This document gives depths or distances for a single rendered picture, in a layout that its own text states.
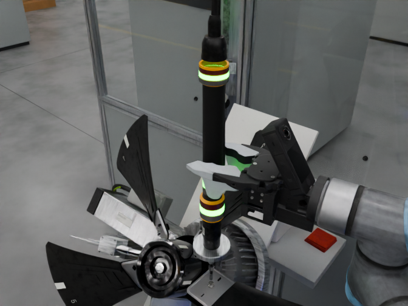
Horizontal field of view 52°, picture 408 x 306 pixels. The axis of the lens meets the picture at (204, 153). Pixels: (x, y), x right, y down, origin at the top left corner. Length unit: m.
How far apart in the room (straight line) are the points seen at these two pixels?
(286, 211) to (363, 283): 0.15
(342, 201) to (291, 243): 0.88
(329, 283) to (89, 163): 2.31
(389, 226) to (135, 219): 0.71
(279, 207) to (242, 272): 0.38
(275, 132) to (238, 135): 0.57
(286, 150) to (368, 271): 0.21
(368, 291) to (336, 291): 1.12
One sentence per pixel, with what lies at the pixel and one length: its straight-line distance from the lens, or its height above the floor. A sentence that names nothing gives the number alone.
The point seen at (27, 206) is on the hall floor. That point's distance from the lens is 3.18.
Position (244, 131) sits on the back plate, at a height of 1.31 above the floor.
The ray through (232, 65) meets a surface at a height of 1.43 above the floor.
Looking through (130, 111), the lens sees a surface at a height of 0.99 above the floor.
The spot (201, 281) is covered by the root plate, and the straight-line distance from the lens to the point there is 0.89.
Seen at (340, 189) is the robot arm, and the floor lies 1.52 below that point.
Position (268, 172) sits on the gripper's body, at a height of 1.52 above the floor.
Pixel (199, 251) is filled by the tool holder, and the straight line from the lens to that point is 0.79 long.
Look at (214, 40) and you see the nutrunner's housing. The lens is 0.58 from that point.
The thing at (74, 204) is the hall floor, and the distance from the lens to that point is 3.09.
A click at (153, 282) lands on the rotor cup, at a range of 0.89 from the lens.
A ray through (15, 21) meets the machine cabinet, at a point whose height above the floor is 0.36.
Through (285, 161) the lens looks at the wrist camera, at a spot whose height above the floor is 1.55.
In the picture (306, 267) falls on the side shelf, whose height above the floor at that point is 0.86.
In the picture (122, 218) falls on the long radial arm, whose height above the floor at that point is 1.12.
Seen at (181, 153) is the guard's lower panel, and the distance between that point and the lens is 1.87.
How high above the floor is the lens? 1.87
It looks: 32 degrees down
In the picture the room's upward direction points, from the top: straight up
